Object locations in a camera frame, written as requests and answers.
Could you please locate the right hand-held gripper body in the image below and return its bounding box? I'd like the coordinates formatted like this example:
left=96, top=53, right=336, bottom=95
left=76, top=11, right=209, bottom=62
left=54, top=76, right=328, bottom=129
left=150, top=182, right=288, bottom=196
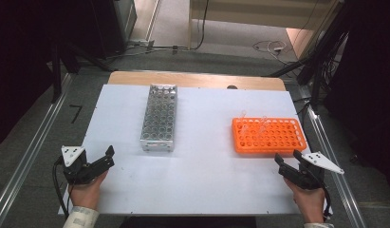
left=278, top=151, right=345, bottom=191

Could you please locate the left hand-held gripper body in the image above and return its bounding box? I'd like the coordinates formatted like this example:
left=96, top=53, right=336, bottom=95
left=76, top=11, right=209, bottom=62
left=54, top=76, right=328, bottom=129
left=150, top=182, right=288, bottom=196
left=61, top=145, right=116, bottom=186

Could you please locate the orange plastic test tube rack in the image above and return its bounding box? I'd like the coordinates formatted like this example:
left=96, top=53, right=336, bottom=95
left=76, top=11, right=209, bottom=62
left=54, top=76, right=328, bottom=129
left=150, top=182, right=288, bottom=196
left=231, top=117, right=308, bottom=156

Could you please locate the clear test tube rack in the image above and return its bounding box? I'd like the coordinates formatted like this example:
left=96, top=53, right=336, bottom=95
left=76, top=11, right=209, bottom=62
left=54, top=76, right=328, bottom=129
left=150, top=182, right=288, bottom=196
left=139, top=83, right=178, bottom=153

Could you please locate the person's left hand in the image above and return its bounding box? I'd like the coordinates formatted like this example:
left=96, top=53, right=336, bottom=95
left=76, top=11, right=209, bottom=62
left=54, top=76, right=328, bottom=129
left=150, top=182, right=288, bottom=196
left=69, top=170, right=110, bottom=209

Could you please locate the person's right hand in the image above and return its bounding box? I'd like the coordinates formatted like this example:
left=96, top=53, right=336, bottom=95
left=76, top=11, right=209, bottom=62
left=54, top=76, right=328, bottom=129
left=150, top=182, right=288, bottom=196
left=283, top=178, right=327, bottom=224

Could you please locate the white board sheet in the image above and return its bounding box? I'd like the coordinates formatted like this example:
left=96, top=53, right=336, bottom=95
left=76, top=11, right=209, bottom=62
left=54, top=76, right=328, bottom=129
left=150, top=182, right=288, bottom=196
left=58, top=84, right=333, bottom=217

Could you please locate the black metal stand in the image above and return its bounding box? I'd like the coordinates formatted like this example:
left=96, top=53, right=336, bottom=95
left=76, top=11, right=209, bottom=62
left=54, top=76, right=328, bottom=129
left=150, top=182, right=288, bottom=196
left=49, top=40, right=63, bottom=105

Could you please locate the black tripod stand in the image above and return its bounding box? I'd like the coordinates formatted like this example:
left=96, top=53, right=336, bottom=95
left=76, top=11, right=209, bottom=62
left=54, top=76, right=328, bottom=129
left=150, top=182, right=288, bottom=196
left=268, top=0, right=353, bottom=109

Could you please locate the wooden table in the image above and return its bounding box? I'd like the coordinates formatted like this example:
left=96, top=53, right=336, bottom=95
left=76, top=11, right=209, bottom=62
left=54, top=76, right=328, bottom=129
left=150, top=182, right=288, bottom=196
left=106, top=70, right=287, bottom=92

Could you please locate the peach board panel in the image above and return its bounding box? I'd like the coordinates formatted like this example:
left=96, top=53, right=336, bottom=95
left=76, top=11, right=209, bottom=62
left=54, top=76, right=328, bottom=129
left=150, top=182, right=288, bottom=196
left=285, top=28, right=316, bottom=60

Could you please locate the grey power strip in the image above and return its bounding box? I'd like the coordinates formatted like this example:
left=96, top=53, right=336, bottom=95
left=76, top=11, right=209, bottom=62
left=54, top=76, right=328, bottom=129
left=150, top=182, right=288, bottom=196
left=128, top=39, right=156, bottom=49

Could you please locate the dark equipment cabinet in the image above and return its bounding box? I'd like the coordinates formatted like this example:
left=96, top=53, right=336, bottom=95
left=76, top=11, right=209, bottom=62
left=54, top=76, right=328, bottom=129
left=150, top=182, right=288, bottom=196
left=87, top=0, right=138, bottom=60

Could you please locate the beige wooden furniture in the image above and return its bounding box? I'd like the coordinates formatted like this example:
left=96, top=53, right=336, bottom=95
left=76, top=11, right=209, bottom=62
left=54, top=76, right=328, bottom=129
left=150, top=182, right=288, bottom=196
left=187, top=0, right=344, bottom=31

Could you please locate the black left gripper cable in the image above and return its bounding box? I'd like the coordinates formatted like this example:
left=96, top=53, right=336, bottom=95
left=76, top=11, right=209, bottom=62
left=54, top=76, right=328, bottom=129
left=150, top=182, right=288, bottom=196
left=51, top=157, right=72, bottom=220

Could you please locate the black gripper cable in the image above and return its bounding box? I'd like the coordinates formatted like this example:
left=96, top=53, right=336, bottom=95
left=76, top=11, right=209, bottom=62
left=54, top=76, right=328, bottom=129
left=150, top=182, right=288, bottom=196
left=51, top=157, right=72, bottom=220
left=315, top=176, right=333, bottom=221

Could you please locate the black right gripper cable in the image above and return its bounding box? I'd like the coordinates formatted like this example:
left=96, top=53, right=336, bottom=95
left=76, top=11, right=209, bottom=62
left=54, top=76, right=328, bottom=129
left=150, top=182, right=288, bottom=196
left=315, top=176, right=333, bottom=221

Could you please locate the aluminium floor rail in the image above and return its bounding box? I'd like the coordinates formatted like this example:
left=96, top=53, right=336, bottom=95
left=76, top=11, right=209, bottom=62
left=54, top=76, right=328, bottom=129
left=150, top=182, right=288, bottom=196
left=0, top=73, right=75, bottom=228
left=296, top=85, right=368, bottom=228

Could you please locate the white floor cable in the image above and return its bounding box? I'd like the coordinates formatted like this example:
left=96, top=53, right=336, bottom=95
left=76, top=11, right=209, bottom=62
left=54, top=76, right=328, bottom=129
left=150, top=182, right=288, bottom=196
left=251, top=40, right=289, bottom=57

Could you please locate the black hanging cable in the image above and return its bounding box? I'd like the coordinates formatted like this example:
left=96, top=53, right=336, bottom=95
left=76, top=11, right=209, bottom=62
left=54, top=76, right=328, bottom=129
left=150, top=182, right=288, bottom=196
left=188, top=0, right=211, bottom=51

